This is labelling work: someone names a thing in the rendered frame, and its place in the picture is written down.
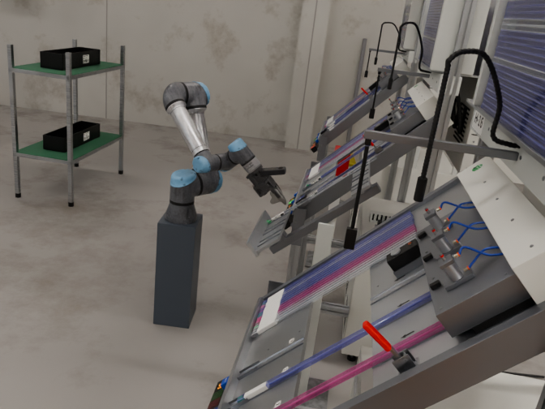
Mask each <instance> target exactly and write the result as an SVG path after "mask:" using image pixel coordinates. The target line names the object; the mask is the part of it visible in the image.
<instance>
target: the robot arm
mask: <svg viewBox="0 0 545 409"><path fill-rule="evenodd" d="M209 100H210V93H209V91H208V88H207V86H206V85H204V84H203V83H201V82H195V81H192V82H173V83H172V84H169V85H168V86H167V87H166V88H165V91H164V93H163V105H164V107H165V110H166V112H167V114H169V115H171V116H172V118H173V120H174V122H175V124H176V125H177V127H178V129H179V131H180V133H181V134H182V137H183V139H184V140H185V142H186V144H187V146H188V148H189V149H190V151H191V153H192V155H193V162H192V165H193V167H192V170H189V169H186V170H184V169H182V170H176V171H175V172H173V173H172V175H171V180H170V203H169V205H168V208H167V210H166V212H165V220H166V221H168V222H171V223H173V224H179V225H186V224H191V223H193V222H196V220H197V213H196V210H195V205H194V203H195V196H202V195H206V194H212V193H214V192H218V191H219V190H220V188H221V186H222V182H223V178H222V174H221V171H223V172H226V171H228V170H231V169H232V168H234V167H235V166H236V165H237V164H239V163H240V165H241V166H242V167H243V169H244V170H245V171H246V172H247V173H249V174H248V175H247V177H246V178H247V179H250V181H251V182H252V183H253V185H254V186H252V187H253V189H254V190H255V192H256V193H257V194H258V195H259V197H262V196H265V195H266V194H267V193H268V192H269V191H270V196H271V197H272V199H271V200H270V203H271V204H276V203H278V202H282V203H283V204H284V205H286V199H285V197H284V195H283V193H282V191H281V189H280V188H279V186H278V185H277V183H276V182H275V180H274V179H273V178H272V176H270V175H282V174H285V172H286V167H285V166H280V167H270V168H262V167H263V166H262V165H261V164H260V161H259V160H258V159H257V157H256V156H255V155H254V153H253V152H252V151H251V150H250V149H249V148H248V146H247V144H246V143H245V142H244V141H243V140H242V139H241V138H237V139H236V140H235V141H234V142H232V143H231V144H230V145H229V146H228V149H229V151H228V152H226V153H218V154H211V153H210V148H209V142H208V132H207V127H206V121H205V116H204V111H205V110H206V109H207V104H208V103H209Z"/></svg>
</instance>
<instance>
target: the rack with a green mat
mask: <svg viewBox="0 0 545 409"><path fill-rule="evenodd" d="M6 46H7V61H8V75H9V89H10V104H11V132H12V147H13V162H14V176H15V197H17V198H20V197H21V187H20V171H19V157H26V158H31V159H37V160H42V161H51V162H57V163H62V164H67V174H68V206H69V207H73V206H74V175H73V164H74V167H78V166H79V161H81V160H82V159H84V158H86V157H88V156H90V155H92V154H94V153H96V152H98V151H100V150H102V149H104V148H106V147H108V146H110V145H112V144H114V143H116V142H118V141H119V162H118V173H119V174H123V137H124V90H125V46H124V45H121V54H120V64H119V63H113V62H102V61H101V63H100V64H97V65H91V66H87V67H79V68H74V69H71V53H70V52H66V70H65V71H60V70H54V69H49V68H43V67H41V63H40V62H37V63H31V64H25V65H19V66H15V63H14V47H13V45H12V44H7V45H6ZM119 69H120V108H119V134H113V133H108V132H103V131H100V137H98V138H96V139H94V140H91V141H89V142H87V143H85V144H82V145H80V146H79V147H76V148H74V149H73V122H72V80H73V118H74V123H77V122H78V78H82V77H86V76H90V75H96V74H100V73H104V72H108V71H115V70H119ZM15 72H17V73H23V74H29V75H39V76H45V77H51V78H57V79H63V80H66V92H67V152H65V153H62V152H57V151H51V150H46V149H43V140H42V141H40V142H37V143H35V144H31V145H29V146H27V147H25V148H22V149H19V141H18V125H17V109H16V94H15Z"/></svg>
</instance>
